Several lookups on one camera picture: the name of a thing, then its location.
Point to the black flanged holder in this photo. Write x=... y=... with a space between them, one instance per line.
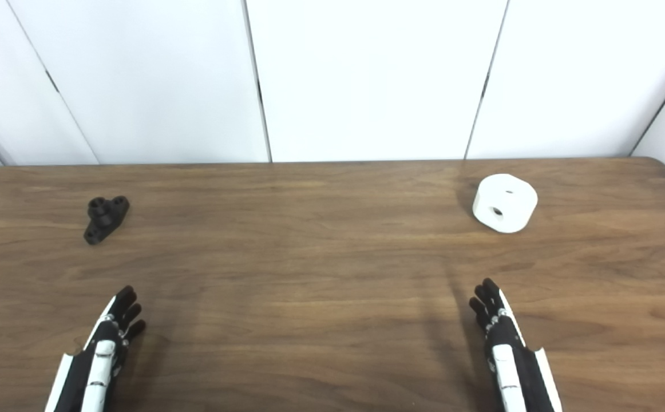
x=103 y=217

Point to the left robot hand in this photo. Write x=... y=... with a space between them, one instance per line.
x=99 y=366

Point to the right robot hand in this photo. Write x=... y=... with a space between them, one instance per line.
x=510 y=366

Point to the round white piece with holes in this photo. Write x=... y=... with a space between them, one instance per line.
x=513 y=200

